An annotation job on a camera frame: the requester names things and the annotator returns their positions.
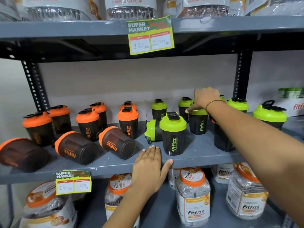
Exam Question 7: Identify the person's left hand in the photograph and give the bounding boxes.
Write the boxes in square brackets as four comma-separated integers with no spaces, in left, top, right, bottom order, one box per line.
[131,145,174,195]

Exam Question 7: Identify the person's right hand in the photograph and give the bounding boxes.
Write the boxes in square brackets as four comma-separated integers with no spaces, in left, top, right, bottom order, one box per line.
[185,87,221,114]

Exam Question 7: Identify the green-lid black shaker cup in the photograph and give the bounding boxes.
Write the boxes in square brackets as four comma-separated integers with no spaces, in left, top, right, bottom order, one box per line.
[189,108,209,135]

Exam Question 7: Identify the person's right forearm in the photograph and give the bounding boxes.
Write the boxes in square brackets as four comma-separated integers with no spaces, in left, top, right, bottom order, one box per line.
[206,101,304,222]

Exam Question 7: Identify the person's left forearm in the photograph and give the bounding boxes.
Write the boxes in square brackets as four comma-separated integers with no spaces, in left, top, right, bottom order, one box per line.
[102,186,159,228]

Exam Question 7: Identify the group of green-lid shaker bottles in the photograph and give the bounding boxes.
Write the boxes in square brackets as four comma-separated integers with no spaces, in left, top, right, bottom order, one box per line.
[144,95,288,156]

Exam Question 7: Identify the row of clear plastic jars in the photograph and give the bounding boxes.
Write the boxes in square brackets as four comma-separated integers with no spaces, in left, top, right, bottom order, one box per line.
[0,0,304,22]
[19,162,269,228]

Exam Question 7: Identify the group of orange-lid shaker bottles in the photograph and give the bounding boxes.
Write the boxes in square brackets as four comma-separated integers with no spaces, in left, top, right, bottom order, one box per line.
[0,101,139,173]

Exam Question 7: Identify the green yellow price tag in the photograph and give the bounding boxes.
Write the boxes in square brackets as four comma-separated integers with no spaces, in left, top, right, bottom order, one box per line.
[54,170,92,196]
[126,16,175,55]

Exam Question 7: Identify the pack of green-capped bottles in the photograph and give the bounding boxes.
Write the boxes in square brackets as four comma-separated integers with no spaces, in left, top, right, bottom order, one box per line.
[278,87,304,99]

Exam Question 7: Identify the white display box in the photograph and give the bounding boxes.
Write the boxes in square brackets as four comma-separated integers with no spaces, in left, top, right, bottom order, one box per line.
[273,96,304,117]

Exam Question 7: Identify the grey metal shelf rack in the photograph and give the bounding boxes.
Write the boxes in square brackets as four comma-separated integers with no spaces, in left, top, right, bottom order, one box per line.
[0,15,304,228]

